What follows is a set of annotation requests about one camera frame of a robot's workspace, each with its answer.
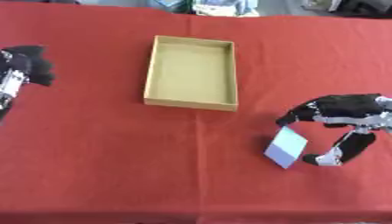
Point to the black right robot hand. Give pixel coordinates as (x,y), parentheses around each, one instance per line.
(347,106)

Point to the dark bag beyond table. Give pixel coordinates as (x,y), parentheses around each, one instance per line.
(357,7)

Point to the tan cardboard box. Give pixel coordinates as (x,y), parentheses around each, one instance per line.
(193,73)

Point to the pale blue square block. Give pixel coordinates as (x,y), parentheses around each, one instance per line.
(286,147)

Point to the pale chair beyond table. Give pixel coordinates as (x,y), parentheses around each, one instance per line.
(219,7)

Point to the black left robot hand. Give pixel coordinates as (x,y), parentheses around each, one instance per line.
(25,64)

